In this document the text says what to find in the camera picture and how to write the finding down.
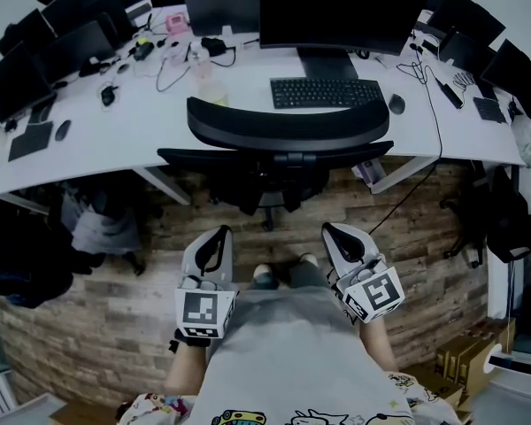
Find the person's left leg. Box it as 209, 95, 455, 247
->
246, 274, 280, 291

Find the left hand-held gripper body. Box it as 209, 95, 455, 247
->
173, 274, 240, 341

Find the white plastic bag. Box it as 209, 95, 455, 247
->
511, 112, 531, 170

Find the white looped cable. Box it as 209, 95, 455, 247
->
155, 46, 191, 93

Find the large black monitor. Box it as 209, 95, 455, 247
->
258, 0, 429, 81

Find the small black keyboard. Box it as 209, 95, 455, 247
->
473, 96, 508, 124

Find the black full-size keyboard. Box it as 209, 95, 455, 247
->
269, 76, 384, 110

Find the black power adapter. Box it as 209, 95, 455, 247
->
433, 76, 464, 109

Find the long black power cable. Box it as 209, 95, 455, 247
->
366, 59, 444, 237

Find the white appliance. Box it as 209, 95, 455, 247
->
486, 354, 531, 415

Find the person's left forearm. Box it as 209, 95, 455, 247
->
164, 345, 212, 400

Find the black monitor with logo back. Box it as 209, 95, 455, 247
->
41, 0, 136, 39

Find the black computer monitor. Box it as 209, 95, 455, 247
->
31, 19, 116, 86
479, 37, 531, 102
427, 0, 506, 48
0, 8, 57, 57
0, 40, 58, 122

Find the black mesh office chair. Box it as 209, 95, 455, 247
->
157, 96, 395, 232

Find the person's grey cartoon print shirt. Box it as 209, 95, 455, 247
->
117, 288, 464, 425

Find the purple and white box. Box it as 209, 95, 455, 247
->
351, 157, 386, 189

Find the pink box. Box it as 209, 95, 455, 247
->
165, 13, 189, 34

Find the grey-backed monitor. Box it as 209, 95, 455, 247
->
184, 0, 261, 38

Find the clear bottle with yellow drink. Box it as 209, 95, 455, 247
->
189, 42, 229, 107

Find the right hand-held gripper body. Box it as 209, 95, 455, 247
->
335, 256, 405, 327

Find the person's right leg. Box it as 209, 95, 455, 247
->
287, 261, 331, 290

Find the brown cardboard box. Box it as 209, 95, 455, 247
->
435, 319, 517, 400

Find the black charger pouch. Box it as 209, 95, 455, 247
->
201, 36, 227, 57

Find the grey folded garment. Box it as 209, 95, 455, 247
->
73, 208, 141, 256

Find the long white office desk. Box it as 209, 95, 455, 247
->
0, 2, 530, 214

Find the black wrist strap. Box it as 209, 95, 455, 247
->
167, 329, 212, 354

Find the person's leg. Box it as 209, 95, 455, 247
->
287, 261, 331, 290
246, 274, 280, 291

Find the person's right forearm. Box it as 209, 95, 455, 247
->
358, 314, 400, 374

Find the small black monitor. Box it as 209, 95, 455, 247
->
437, 27, 497, 78

